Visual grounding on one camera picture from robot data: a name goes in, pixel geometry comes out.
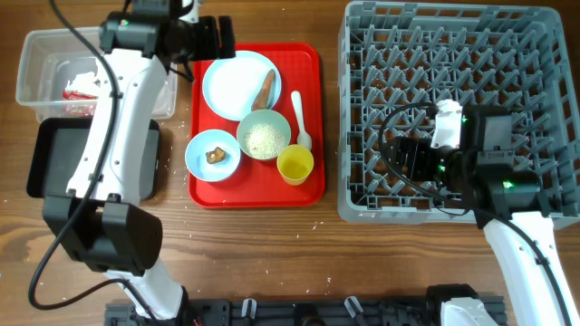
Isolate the black waste tray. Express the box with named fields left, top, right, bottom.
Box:
left=26, top=118, right=161, bottom=200

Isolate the red snack wrapper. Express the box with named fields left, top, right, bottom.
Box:
left=63, top=91, right=98, bottom=117

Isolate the brown carrot-like food scrap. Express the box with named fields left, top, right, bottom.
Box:
left=251, top=69, right=276, bottom=111

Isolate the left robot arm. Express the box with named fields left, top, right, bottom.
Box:
left=43, top=1, right=236, bottom=325

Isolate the white plastic spoon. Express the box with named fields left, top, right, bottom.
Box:
left=291, top=91, right=312, bottom=150

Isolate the yellow plastic cup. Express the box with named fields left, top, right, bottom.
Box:
left=276, top=144, right=314, bottom=186

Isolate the small brown food scrap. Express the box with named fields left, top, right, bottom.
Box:
left=206, top=147, right=227, bottom=165

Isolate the green bowl with rice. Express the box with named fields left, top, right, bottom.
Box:
left=237, top=110, right=292, bottom=161

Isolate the red serving tray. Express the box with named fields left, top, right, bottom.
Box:
left=185, top=43, right=325, bottom=208

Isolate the grey dishwasher rack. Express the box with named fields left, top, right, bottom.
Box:
left=337, top=1, right=579, bottom=229

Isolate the small light blue bowl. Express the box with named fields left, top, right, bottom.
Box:
left=185, top=129, right=241, bottom=182

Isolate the clear plastic waste bin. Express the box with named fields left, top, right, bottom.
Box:
left=15, top=25, right=179, bottom=123

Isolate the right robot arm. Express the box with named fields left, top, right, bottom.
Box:
left=378, top=107, right=579, bottom=325

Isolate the large light blue plate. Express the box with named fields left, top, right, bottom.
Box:
left=202, top=51, right=282, bottom=121

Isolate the white napkin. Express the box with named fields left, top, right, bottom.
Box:
left=63, top=72, right=101, bottom=98

